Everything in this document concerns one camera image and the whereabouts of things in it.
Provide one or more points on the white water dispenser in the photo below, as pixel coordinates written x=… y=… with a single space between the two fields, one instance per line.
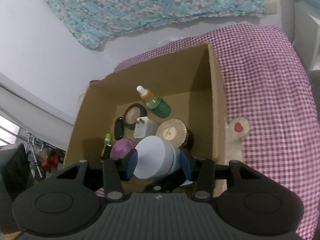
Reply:
x=306 y=42

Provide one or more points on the white charger plug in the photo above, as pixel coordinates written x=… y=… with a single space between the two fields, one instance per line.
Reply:
x=144 y=127

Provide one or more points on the floral teal curtain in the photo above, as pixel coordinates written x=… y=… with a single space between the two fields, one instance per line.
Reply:
x=95 y=22

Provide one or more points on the purple round object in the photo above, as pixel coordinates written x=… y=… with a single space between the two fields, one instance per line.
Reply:
x=122 y=147

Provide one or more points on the black tape roll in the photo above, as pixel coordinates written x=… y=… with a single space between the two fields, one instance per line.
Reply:
x=132 y=113

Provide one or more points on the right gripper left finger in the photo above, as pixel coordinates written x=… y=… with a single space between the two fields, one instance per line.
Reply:
x=130 y=164

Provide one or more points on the green lip balm tube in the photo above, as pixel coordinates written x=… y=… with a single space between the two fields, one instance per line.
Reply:
x=106 y=151

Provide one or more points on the beige patch red heart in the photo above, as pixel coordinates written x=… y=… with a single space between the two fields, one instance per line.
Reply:
x=235 y=131

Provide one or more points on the small black oval case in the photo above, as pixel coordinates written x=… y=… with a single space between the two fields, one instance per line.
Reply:
x=118 y=129

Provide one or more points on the green glass dropper bottle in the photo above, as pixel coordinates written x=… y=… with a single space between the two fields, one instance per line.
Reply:
x=156 y=104

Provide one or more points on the white cylindrical jar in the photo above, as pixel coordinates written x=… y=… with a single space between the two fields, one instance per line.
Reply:
x=157 y=158

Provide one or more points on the purple checkered tablecloth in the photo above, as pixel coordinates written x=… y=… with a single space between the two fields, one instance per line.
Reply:
x=239 y=71

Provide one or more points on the brown cardboard box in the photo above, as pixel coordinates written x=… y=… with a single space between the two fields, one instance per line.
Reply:
x=167 y=101

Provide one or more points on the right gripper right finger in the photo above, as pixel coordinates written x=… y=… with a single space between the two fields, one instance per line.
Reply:
x=187 y=164

